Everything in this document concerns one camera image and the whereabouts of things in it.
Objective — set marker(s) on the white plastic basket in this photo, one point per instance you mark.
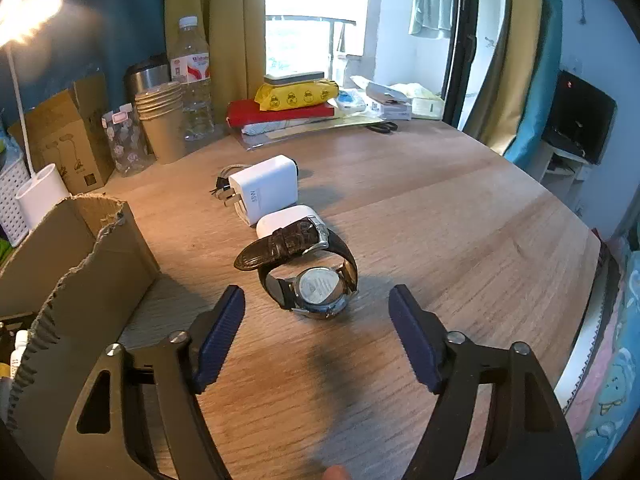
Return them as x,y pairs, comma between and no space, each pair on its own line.
12,185

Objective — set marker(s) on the white charger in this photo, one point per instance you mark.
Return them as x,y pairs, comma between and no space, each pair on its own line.
265,185

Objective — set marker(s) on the red book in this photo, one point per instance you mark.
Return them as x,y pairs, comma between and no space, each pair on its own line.
245,112

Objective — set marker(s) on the yellow curtain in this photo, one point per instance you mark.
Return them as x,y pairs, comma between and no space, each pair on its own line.
230,20
500,60

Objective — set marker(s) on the pale yellow box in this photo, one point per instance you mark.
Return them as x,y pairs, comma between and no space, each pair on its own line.
425,100

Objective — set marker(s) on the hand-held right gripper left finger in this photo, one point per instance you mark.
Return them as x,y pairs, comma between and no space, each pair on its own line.
220,340

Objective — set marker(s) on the grey power bank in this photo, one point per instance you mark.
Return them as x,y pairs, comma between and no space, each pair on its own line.
292,77

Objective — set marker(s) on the black scissors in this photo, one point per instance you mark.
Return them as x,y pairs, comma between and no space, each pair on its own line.
382,127

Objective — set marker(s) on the stack of paper cups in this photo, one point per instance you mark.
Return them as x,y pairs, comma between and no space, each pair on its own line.
162,135

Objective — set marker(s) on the clear water bottle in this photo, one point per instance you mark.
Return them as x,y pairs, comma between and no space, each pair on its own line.
192,105

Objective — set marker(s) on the brown printed cardboard box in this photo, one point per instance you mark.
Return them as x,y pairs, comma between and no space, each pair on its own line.
65,130

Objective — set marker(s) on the white earbuds case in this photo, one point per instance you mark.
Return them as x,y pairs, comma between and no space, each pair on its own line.
272,222

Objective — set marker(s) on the torn cardboard box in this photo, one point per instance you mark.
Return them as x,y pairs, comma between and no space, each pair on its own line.
75,310

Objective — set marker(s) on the black sliding door frame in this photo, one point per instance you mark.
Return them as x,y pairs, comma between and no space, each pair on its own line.
465,35

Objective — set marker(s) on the white desk lamp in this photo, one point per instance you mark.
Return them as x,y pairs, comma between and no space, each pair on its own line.
42,195

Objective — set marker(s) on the person's right hand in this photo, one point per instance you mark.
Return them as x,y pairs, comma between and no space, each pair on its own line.
337,474

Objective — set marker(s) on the clear document folder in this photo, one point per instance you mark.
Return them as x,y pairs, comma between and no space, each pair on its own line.
300,128

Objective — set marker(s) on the blue and white packet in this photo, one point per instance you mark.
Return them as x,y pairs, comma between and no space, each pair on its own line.
350,100

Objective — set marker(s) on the black television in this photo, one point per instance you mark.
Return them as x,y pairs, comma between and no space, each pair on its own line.
585,115

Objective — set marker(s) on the teal curtain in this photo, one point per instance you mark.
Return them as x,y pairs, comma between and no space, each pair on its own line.
537,85
120,10

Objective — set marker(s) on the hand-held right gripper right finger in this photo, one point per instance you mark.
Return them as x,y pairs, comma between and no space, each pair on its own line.
415,340

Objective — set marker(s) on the white pill bottle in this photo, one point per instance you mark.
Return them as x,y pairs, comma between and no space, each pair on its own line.
19,355

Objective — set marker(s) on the blue printed blanket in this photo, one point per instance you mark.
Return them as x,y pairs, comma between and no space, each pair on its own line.
615,360

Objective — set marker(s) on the stainless steel thermos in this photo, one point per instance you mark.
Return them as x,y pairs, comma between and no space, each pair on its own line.
147,75

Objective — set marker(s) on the patterned glass jar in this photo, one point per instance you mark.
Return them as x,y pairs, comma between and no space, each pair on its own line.
125,145

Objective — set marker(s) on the white television desk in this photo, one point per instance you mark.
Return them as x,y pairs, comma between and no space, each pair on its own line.
555,175

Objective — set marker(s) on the yellow wipes packet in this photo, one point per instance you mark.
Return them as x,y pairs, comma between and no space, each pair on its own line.
295,95

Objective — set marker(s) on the white flat boxes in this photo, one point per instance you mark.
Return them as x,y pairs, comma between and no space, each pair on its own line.
387,97

